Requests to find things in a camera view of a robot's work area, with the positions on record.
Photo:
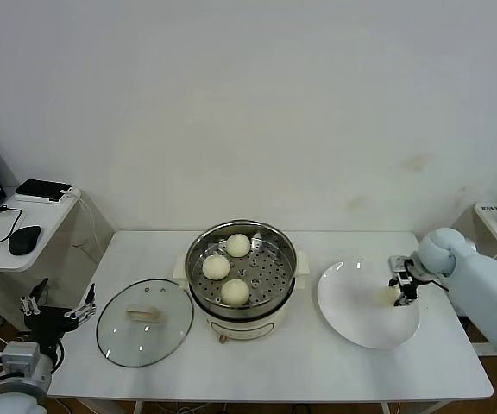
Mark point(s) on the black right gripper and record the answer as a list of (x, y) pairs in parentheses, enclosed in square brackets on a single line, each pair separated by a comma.
[(409, 286)]

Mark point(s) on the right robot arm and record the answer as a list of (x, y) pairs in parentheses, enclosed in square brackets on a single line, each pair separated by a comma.
[(481, 280)]

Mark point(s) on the white side shelf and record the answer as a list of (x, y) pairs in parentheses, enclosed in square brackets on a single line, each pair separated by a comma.
[(488, 226)]

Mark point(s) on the cream electric cooker base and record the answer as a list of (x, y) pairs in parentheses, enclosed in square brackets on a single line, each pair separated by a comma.
[(240, 324)]

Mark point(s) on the white steamed baozi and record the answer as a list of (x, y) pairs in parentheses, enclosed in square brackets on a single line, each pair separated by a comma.
[(238, 246), (216, 267), (386, 296), (235, 293)]

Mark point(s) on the stainless steel steamer basket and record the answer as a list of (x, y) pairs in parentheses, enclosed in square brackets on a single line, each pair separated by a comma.
[(270, 281)]

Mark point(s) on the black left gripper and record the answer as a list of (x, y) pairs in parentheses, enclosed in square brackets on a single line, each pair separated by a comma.
[(52, 321)]

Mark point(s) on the white printed label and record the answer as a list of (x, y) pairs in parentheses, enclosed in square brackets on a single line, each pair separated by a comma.
[(490, 208)]

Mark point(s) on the white power bank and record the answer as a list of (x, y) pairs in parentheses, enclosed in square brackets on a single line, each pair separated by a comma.
[(70, 195)]

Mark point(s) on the round glass lid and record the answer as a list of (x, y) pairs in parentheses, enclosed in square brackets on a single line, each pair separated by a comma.
[(119, 332)]

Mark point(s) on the white round plate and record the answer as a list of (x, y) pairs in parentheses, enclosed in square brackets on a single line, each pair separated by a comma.
[(360, 321)]

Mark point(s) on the black smartphone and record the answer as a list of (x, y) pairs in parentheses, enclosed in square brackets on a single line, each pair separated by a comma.
[(41, 188)]

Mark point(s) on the black computer mouse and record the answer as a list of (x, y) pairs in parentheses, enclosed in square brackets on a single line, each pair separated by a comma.
[(24, 240)]

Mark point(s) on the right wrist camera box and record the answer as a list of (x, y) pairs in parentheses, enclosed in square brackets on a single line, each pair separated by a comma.
[(399, 265)]

